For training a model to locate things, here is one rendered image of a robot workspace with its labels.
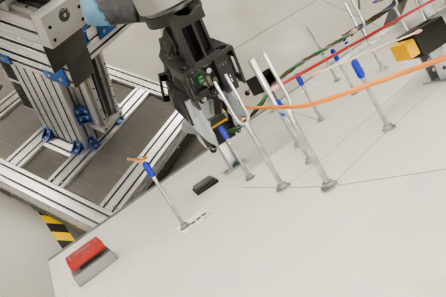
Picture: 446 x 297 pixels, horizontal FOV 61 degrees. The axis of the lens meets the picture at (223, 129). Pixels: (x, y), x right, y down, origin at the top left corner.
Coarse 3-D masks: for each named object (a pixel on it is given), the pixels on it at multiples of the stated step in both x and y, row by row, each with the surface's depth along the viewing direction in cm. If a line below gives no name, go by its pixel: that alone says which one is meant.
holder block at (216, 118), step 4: (212, 116) 64; (216, 116) 60; (220, 116) 59; (224, 116) 59; (212, 120) 59; (216, 120) 59; (220, 120) 59; (212, 124) 59; (200, 136) 63; (232, 136) 60; (204, 140) 62; (224, 140) 59; (208, 144) 61; (220, 144) 59
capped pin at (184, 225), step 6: (144, 162) 47; (150, 168) 47; (150, 174) 47; (156, 180) 47; (162, 192) 47; (168, 198) 47; (174, 210) 48; (180, 216) 48; (180, 222) 48; (186, 222) 48
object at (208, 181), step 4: (208, 176) 62; (212, 176) 63; (204, 180) 61; (208, 180) 60; (212, 180) 60; (216, 180) 60; (196, 184) 62; (200, 184) 60; (204, 184) 60; (208, 184) 59; (212, 184) 60; (196, 188) 59; (200, 188) 59; (204, 188) 59; (196, 192) 59; (200, 192) 59
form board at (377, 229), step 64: (384, 64) 73; (256, 128) 85; (320, 128) 57; (192, 192) 63; (256, 192) 46; (320, 192) 36; (384, 192) 30; (64, 256) 71; (128, 256) 50; (192, 256) 38; (256, 256) 31; (320, 256) 26; (384, 256) 23
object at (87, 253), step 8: (96, 240) 52; (80, 248) 53; (88, 248) 51; (96, 248) 50; (104, 248) 51; (72, 256) 51; (80, 256) 50; (88, 256) 50; (96, 256) 51; (72, 264) 49; (80, 264) 49
